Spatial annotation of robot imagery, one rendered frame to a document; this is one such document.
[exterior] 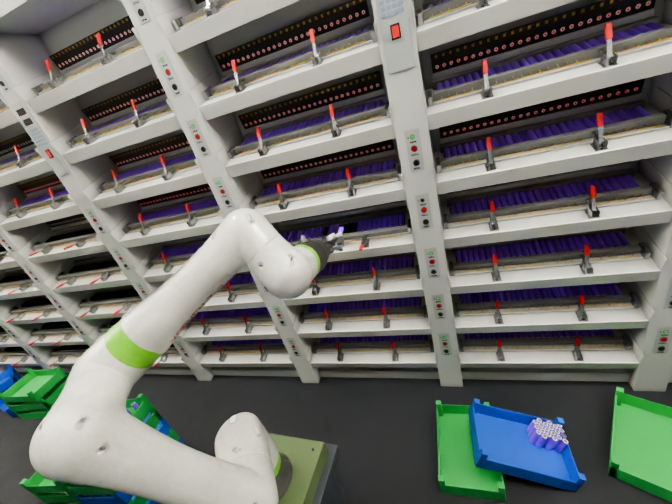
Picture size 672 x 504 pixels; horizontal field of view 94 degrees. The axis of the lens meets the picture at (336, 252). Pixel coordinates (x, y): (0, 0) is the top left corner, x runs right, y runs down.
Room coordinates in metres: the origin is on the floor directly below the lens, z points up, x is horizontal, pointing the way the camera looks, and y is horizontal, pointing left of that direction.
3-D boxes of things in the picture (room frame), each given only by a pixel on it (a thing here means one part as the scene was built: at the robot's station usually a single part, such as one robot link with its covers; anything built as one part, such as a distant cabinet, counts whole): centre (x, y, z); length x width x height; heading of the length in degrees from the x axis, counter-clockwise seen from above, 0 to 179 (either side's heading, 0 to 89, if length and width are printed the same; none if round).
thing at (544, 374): (1.19, -0.04, 0.03); 2.19 x 0.16 x 0.05; 68
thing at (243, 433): (0.58, 0.40, 0.48); 0.16 x 0.13 x 0.19; 14
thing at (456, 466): (0.67, -0.24, 0.04); 0.30 x 0.20 x 0.08; 158
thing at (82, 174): (1.56, 0.94, 0.91); 0.20 x 0.09 x 1.81; 158
